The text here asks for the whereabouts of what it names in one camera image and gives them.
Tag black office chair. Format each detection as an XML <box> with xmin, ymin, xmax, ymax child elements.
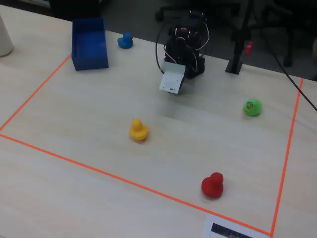
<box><xmin>257</xmin><ymin>0</ymin><xmax>314</xmax><ymax>68</ymax></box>

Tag white cone-shaped object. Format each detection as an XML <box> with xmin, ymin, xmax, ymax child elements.
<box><xmin>0</xmin><ymin>13</ymin><xmax>14</xmax><ymax>58</ymax></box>

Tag yellow rubber duck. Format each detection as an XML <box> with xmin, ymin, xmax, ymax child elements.
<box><xmin>128</xmin><ymin>118</ymin><xmax>149</xmax><ymax>142</ymax></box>

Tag white paper with black bar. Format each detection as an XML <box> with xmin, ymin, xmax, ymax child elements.
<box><xmin>203</xmin><ymin>215</ymin><xmax>270</xmax><ymax>238</ymax></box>

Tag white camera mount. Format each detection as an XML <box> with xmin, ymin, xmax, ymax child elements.
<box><xmin>158</xmin><ymin>61</ymin><xmax>187</xmax><ymax>95</ymax></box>

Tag black camera cable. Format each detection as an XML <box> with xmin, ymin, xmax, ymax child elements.
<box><xmin>155</xmin><ymin>20</ymin><xmax>167</xmax><ymax>74</ymax></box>

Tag blue rubber duck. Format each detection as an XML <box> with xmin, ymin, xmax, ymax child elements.
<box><xmin>117</xmin><ymin>31</ymin><xmax>134</xmax><ymax>49</ymax></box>

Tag blue plastic box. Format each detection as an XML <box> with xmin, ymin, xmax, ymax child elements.
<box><xmin>71</xmin><ymin>17</ymin><xmax>109</xmax><ymax>71</ymax></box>

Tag red rubber duck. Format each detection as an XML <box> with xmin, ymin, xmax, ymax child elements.
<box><xmin>201</xmin><ymin>172</ymin><xmax>224</xmax><ymax>198</ymax></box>

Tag green rubber duck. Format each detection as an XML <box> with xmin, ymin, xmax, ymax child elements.
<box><xmin>242</xmin><ymin>98</ymin><xmax>263</xmax><ymax>117</ymax></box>

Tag orange tape outline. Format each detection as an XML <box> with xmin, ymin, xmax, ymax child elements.
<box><xmin>0</xmin><ymin>54</ymin><xmax>305</xmax><ymax>238</ymax></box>

